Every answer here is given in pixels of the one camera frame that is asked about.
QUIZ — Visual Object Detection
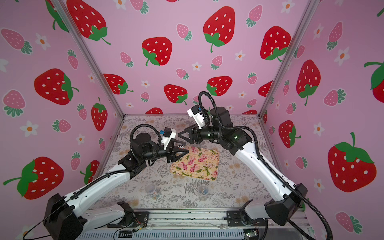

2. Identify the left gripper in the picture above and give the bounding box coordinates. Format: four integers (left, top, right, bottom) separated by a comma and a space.
139, 139, 187, 165

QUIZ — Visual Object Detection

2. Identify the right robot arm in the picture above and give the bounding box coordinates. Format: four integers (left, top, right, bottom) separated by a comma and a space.
178, 105, 308, 226

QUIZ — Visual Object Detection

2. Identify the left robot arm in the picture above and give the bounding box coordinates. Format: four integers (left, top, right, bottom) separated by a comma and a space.
43, 124, 189, 240

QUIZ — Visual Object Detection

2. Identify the floral yellow tray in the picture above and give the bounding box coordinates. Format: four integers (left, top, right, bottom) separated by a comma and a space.
170, 146, 220, 181

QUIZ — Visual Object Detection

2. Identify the white vented strip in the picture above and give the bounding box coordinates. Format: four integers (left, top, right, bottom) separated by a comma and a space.
78, 229, 245, 240

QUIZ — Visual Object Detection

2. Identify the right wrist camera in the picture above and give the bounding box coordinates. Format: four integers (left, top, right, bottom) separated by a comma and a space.
187, 105, 210, 129

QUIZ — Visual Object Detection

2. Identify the aluminium front rail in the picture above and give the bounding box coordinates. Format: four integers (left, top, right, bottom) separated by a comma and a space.
80, 208, 310, 231

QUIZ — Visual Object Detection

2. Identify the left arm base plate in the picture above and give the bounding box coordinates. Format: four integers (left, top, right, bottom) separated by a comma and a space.
107, 202, 150, 229

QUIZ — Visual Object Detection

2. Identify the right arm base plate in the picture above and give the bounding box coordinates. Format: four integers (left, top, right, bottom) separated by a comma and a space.
225, 200, 269, 227

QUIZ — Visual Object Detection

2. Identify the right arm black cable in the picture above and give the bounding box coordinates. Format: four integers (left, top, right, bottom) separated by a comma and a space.
197, 91, 334, 240

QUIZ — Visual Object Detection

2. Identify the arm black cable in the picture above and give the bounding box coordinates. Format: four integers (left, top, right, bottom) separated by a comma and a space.
22, 123, 165, 240
197, 91, 334, 240

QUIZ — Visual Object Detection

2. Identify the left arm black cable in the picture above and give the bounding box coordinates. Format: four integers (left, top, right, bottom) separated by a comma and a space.
22, 123, 165, 240

